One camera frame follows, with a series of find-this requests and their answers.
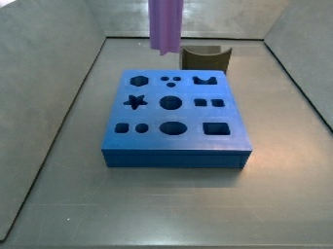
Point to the blue shape-sorter block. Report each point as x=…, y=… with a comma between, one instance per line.
x=175, y=119

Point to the dark olive curved piece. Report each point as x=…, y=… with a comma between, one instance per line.
x=204, y=58

